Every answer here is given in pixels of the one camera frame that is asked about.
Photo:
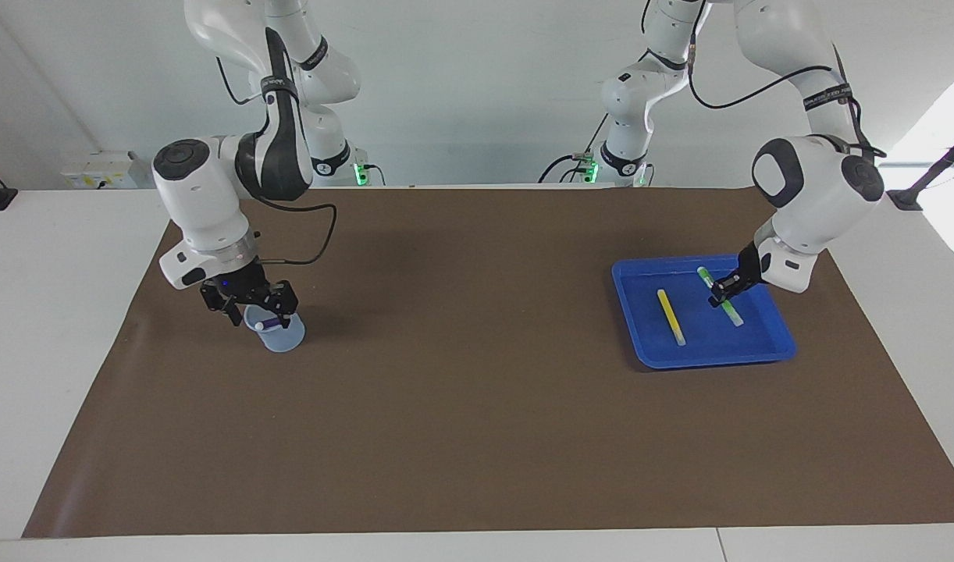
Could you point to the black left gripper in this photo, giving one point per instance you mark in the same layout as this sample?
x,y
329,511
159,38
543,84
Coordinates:
x,y
749,265

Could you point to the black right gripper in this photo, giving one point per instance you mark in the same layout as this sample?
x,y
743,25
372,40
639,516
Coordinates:
x,y
235,287

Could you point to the purple pen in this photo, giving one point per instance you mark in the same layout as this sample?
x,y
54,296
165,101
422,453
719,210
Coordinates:
x,y
268,322

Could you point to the green pen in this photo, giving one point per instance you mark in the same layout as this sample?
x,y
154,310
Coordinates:
x,y
733,314

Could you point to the yellow pen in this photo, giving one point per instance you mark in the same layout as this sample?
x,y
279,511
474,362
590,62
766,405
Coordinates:
x,y
671,316

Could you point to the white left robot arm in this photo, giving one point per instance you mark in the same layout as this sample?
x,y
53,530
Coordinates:
x,y
820,203

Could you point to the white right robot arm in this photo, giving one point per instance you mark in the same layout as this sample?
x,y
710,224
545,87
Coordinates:
x,y
200,203

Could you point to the blue plastic tray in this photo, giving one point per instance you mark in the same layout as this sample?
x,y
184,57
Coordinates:
x,y
645,312

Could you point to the translucent plastic cup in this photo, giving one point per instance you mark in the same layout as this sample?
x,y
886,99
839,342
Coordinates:
x,y
286,339

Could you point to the black stand with pole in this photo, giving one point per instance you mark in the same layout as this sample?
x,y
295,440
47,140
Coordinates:
x,y
906,199

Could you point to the brown table mat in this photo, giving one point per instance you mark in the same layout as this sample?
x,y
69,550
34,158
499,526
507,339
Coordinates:
x,y
477,390

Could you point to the white wall socket box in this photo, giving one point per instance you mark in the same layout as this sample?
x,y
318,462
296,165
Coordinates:
x,y
98,172

